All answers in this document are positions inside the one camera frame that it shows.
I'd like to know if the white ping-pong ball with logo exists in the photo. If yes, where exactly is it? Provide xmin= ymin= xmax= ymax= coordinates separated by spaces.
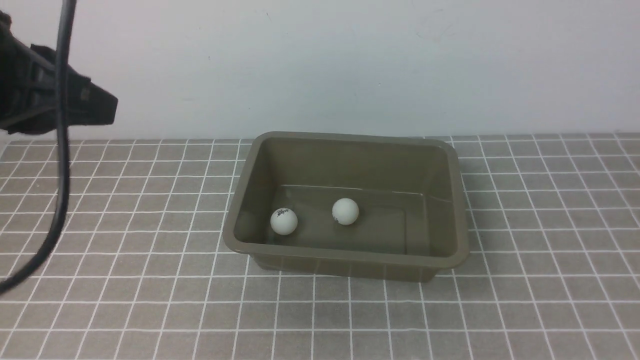
xmin=270 ymin=207 xmax=298 ymax=236

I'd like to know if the black cable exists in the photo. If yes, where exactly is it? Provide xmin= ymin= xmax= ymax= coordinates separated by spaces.
xmin=0 ymin=0 xmax=77 ymax=295

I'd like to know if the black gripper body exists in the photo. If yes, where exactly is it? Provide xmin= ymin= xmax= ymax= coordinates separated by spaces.
xmin=0 ymin=12 xmax=118 ymax=136

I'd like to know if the grey checked tablecloth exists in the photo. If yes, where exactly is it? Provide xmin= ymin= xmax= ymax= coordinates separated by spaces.
xmin=0 ymin=133 xmax=640 ymax=360

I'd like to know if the olive plastic storage bin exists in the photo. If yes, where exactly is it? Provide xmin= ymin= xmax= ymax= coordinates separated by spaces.
xmin=222 ymin=132 xmax=470 ymax=282

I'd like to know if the plain white ping-pong ball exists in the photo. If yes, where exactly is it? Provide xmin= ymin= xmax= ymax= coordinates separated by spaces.
xmin=331 ymin=198 xmax=360 ymax=226

